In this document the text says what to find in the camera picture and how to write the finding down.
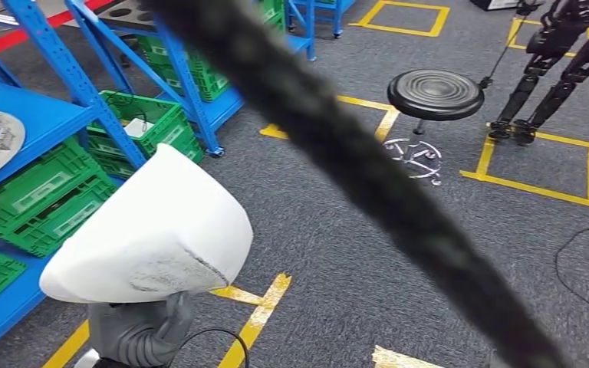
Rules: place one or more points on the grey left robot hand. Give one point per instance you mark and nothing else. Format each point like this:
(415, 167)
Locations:
(137, 317)

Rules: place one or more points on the white curved plastic part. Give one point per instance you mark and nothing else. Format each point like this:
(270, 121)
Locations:
(162, 218)

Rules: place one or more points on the blue metal shelf rack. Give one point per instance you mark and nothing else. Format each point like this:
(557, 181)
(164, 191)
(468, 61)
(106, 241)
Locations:
(337, 18)
(45, 117)
(185, 76)

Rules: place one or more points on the small white item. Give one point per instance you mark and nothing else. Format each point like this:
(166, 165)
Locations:
(138, 128)

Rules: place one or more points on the grey tray with holes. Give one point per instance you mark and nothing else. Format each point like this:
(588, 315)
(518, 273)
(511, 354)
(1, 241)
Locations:
(127, 15)

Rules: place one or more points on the red barrier tape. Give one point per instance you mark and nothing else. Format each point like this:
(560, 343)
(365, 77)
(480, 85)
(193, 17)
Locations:
(10, 40)

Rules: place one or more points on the black round stool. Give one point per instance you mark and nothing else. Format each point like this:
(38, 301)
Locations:
(434, 94)

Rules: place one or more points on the thin black rod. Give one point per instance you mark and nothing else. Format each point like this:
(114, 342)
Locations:
(486, 81)

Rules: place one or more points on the black humanoid robot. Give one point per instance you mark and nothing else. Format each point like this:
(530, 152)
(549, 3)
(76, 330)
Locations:
(558, 35)

